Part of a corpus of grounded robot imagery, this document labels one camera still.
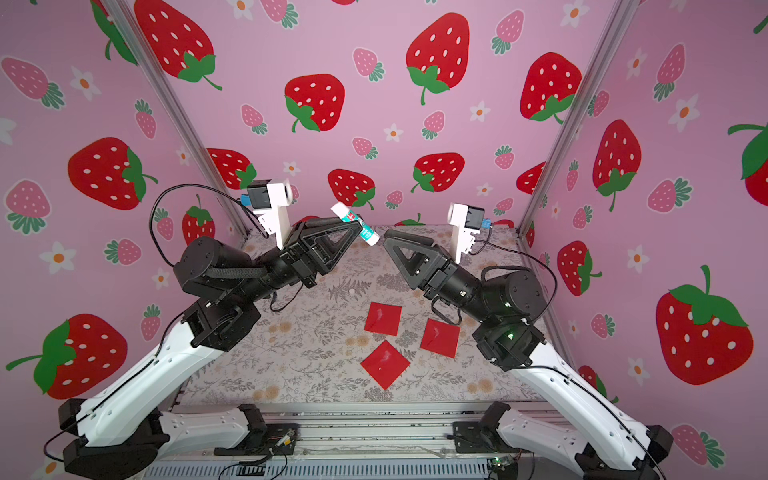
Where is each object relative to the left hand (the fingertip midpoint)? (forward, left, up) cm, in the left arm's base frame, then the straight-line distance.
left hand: (356, 227), depth 39 cm
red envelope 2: (+13, -19, -60) cm, 64 cm away
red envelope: (+19, -1, -58) cm, 61 cm away
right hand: (0, -6, -3) cm, 6 cm away
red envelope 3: (+4, -2, -59) cm, 59 cm away
